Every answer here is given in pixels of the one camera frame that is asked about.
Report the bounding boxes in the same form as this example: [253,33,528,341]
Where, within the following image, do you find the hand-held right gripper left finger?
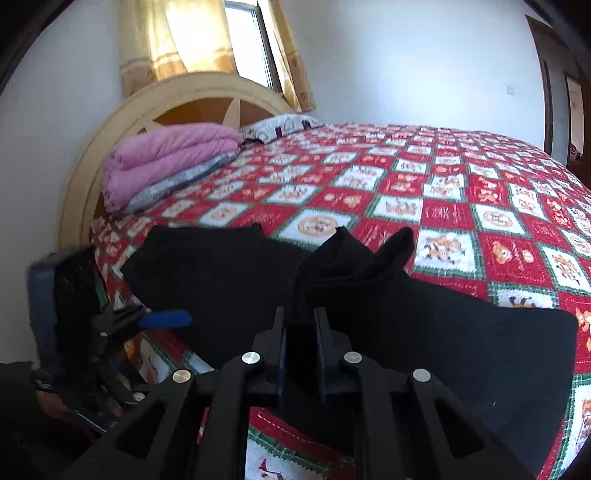
[60,307,289,480]

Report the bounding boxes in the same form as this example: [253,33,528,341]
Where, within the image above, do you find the brown door frame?
[525,14,587,158]

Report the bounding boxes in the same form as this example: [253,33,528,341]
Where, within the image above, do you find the narrow yellow curtain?
[270,0,317,113]

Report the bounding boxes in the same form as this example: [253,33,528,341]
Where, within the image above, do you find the grey patterned pillow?
[240,114,324,144]

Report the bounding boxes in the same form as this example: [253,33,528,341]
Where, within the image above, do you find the red printed bedspread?
[88,122,591,480]

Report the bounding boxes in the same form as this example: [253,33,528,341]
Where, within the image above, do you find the cream wooden headboard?
[58,72,296,250]

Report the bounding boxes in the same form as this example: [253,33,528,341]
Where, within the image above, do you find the window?
[224,0,282,93]

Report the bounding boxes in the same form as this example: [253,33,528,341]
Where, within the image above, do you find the black pants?
[121,224,580,480]

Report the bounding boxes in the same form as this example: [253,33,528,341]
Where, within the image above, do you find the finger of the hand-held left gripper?
[97,305,193,341]
[95,355,151,408]

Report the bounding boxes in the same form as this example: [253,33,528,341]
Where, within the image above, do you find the wide yellow curtain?
[117,0,236,97]

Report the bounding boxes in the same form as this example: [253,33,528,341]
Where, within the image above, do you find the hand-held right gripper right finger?
[314,307,536,480]

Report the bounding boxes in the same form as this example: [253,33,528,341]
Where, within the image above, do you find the folded grey patterned blanket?
[124,150,241,214]

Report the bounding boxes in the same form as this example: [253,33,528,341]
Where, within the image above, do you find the folded pink quilt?
[102,122,245,213]

